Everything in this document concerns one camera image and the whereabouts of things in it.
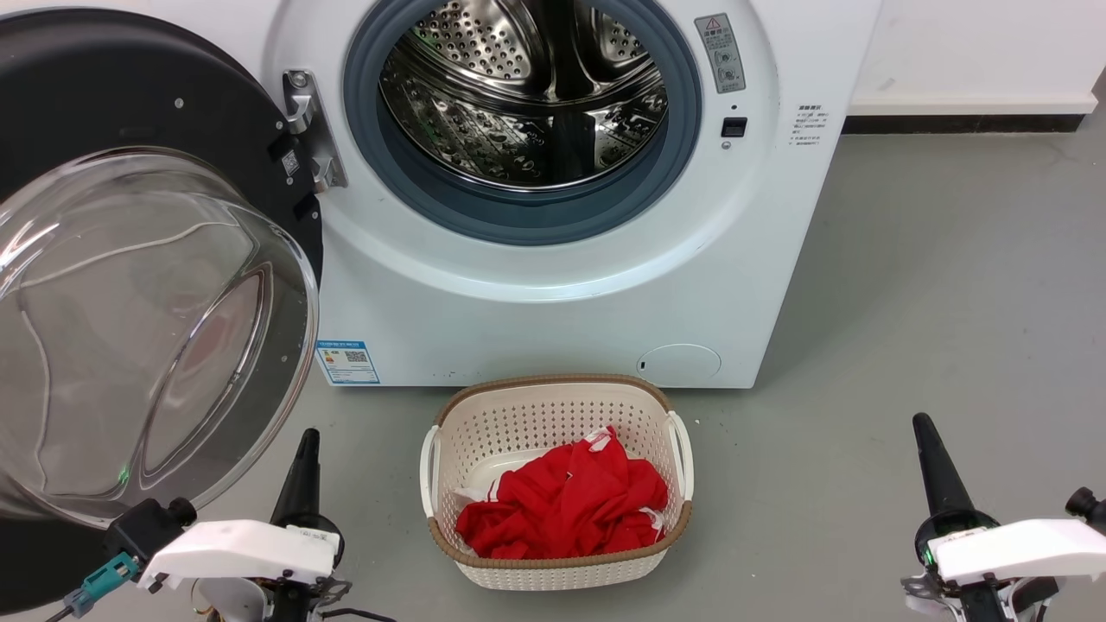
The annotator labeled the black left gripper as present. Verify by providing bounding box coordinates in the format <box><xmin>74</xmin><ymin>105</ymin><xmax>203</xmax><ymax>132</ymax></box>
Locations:
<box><xmin>192</xmin><ymin>428</ymin><xmax>353</xmax><ymax>622</ymax></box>

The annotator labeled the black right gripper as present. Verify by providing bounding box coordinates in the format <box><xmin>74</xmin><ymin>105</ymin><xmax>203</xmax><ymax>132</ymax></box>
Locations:
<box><xmin>900</xmin><ymin>412</ymin><xmax>1062</xmax><ymax>622</ymax></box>

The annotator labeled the black round washer door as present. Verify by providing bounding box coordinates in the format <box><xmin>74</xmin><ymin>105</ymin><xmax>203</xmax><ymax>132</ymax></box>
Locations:
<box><xmin>0</xmin><ymin>8</ymin><xmax>326</xmax><ymax>616</ymax></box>

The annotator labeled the white washing machine body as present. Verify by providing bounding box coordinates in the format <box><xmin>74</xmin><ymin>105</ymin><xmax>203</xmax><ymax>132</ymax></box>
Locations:
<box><xmin>226</xmin><ymin>0</ymin><xmax>884</xmax><ymax>390</ymax></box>

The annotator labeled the silver door hinge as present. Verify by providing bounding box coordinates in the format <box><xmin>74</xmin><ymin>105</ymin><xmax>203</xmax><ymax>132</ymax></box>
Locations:
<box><xmin>282</xmin><ymin>69</ymin><xmax>349</xmax><ymax>194</ymax></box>

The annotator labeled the steel washing machine drum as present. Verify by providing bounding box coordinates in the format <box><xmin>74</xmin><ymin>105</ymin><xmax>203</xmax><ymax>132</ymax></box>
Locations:
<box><xmin>378</xmin><ymin>0</ymin><xmax>671</xmax><ymax>193</ymax></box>

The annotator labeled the blue energy label sticker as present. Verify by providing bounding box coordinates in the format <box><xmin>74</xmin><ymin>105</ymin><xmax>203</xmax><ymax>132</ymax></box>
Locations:
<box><xmin>315</xmin><ymin>340</ymin><xmax>381</xmax><ymax>386</ymax></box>

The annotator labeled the cream perforated laundry basket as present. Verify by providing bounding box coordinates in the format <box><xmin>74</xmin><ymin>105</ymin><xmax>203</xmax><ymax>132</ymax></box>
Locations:
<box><xmin>419</xmin><ymin>374</ymin><xmax>696</xmax><ymax>592</ymax></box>

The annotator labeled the red garment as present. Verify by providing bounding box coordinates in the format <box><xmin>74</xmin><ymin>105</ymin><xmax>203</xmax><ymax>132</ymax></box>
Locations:
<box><xmin>455</xmin><ymin>426</ymin><xmax>671</xmax><ymax>561</ymax></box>

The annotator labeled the round white filter cover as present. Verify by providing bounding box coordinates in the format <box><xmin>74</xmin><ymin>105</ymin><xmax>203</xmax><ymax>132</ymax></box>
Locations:
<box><xmin>637</xmin><ymin>344</ymin><xmax>722</xmax><ymax>383</ymax></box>

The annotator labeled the grey warning sticker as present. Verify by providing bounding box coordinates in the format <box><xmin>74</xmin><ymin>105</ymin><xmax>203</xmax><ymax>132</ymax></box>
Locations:
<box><xmin>695</xmin><ymin>13</ymin><xmax>747</xmax><ymax>95</ymax></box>

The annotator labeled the teal cable connector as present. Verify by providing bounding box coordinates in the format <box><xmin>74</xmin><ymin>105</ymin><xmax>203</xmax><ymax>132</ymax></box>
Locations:
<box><xmin>62</xmin><ymin>553</ymin><xmax>141</xmax><ymax>619</ymax></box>

